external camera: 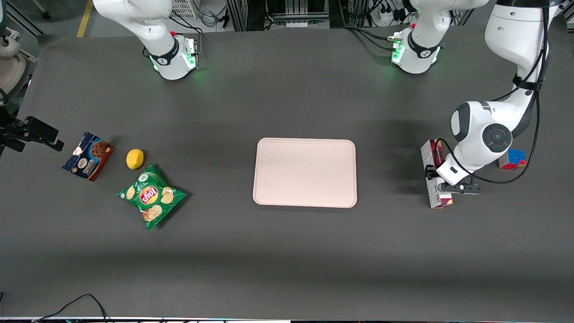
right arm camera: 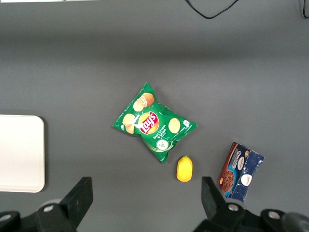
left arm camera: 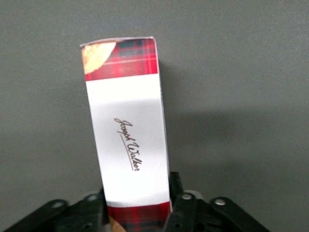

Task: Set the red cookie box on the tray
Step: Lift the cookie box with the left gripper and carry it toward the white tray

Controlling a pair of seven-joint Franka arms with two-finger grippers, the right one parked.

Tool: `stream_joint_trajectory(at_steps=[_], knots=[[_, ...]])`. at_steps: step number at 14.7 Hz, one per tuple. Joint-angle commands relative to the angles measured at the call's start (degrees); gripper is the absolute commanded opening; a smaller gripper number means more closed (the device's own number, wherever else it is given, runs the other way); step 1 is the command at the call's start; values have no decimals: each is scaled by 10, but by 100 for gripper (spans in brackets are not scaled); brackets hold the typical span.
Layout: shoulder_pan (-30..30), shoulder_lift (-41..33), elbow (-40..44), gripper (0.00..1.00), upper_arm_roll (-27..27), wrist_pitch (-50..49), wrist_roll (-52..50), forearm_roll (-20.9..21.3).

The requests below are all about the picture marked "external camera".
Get red plaid cookie box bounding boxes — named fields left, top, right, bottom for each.
left=420, top=139, right=454, bottom=210

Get pale pink plastic tray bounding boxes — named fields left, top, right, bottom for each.
left=252, top=137, right=358, bottom=209

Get white perforated box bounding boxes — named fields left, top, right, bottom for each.
left=170, top=0, right=199, bottom=20

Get blue chocolate cookie box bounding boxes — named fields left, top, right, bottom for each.
left=61, top=132, right=115, bottom=182

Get colourful puzzle cube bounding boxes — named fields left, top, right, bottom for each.
left=499, top=149, right=526, bottom=170

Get white power strip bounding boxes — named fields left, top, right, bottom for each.
left=378, top=8, right=406, bottom=23

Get black equipment rack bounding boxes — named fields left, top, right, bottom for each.
left=226, top=0, right=330, bottom=32

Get green chips bag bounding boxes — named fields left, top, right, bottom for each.
left=116, top=164, right=187, bottom=232

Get yellow lemon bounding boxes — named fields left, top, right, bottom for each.
left=126, top=149, right=145, bottom=170

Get beige chair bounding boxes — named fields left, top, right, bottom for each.
left=0, top=25, right=28, bottom=97

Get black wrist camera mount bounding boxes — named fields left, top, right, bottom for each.
left=439, top=182, right=483, bottom=195

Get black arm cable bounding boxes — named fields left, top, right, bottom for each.
left=430, top=4, right=550, bottom=185

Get black base cables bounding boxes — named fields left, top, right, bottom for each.
left=343, top=25, right=397, bottom=52

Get grey coiled cable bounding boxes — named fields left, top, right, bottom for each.
left=198, top=4, right=221, bottom=28

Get black base cable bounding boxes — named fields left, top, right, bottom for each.
left=168, top=16, right=204, bottom=59

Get black cable at table edge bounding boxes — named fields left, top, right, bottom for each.
left=32, top=294, right=113, bottom=323

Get black device on mount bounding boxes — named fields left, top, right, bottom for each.
left=0, top=105, right=65, bottom=155

